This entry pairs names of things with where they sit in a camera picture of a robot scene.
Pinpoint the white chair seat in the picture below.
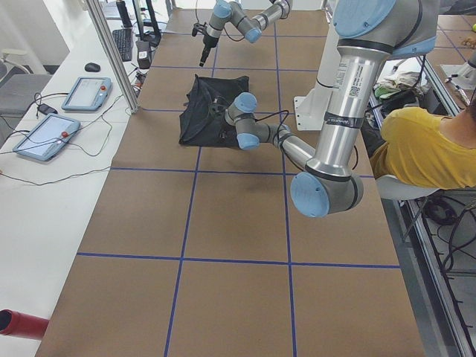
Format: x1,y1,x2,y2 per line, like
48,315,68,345
376,175,439,200

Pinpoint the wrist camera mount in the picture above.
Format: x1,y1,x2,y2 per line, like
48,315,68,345
209,96,230,117
191,22,207,37

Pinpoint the aluminium frame post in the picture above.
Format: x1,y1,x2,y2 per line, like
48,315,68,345
85,0,139,114

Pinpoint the person in yellow shirt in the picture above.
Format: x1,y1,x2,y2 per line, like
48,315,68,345
361,100,475,190

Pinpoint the black computer mouse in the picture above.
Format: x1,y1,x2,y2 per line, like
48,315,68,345
84,62,101,73

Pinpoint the near teach pendant tablet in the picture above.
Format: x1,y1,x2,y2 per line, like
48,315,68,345
13,113,81,161

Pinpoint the far teach pendant tablet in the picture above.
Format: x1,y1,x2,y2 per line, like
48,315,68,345
61,77,112,112

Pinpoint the black t-shirt with logo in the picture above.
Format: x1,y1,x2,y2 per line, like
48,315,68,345
179,75,249,147

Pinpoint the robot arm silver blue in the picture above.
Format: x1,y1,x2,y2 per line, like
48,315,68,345
225,1,440,217
192,0,293,67

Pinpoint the teach pendant tablet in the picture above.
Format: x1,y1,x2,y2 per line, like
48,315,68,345
13,113,81,161
61,77,112,112

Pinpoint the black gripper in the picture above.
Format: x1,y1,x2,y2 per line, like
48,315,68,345
199,35,218,67

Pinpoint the black keyboard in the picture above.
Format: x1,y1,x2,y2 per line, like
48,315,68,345
112,28,133,62

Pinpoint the brown paper table cover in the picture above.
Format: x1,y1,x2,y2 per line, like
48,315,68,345
37,10,424,356

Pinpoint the red cylinder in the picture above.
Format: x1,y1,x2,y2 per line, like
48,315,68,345
1,309,49,341

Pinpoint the white camera mast post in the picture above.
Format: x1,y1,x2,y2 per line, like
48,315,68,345
294,1,341,131

